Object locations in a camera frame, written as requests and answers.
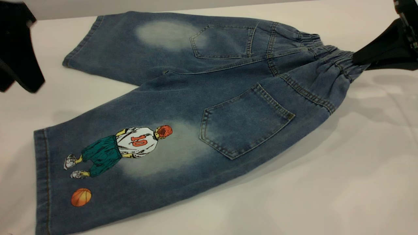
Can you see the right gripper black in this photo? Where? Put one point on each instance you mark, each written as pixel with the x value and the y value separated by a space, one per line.
pixel 410 19

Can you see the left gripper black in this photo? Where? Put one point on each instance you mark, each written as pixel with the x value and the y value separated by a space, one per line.
pixel 14 13

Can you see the blue denim shorts basketball print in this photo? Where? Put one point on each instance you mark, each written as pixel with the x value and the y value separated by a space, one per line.
pixel 196 98

